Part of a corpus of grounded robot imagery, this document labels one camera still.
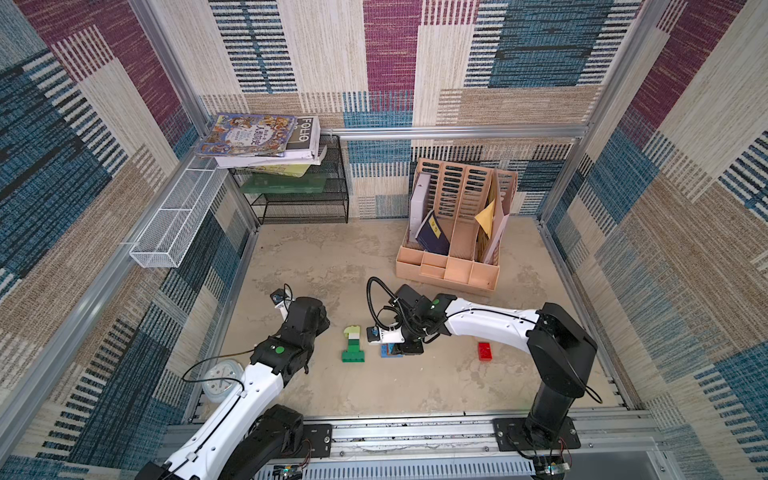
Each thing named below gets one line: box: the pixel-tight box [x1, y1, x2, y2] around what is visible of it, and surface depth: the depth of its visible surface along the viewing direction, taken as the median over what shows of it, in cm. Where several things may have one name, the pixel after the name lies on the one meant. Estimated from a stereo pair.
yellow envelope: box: [474, 198, 495, 239], surface depth 88 cm
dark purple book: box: [415, 209, 450, 256], surface depth 104 cm
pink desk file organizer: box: [396, 158, 519, 292], surface depth 102 cm
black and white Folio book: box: [215, 115, 327, 168], surface depth 83 cm
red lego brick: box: [478, 342, 493, 361], surface depth 87 cm
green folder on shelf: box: [240, 173, 326, 194], surface depth 96 cm
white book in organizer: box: [410, 173, 431, 241], surface depth 103 cm
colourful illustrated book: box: [195, 113, 298, 157], surface depth 83 cm
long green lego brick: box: [341, 350, 365, 363], surface depth 87 cm
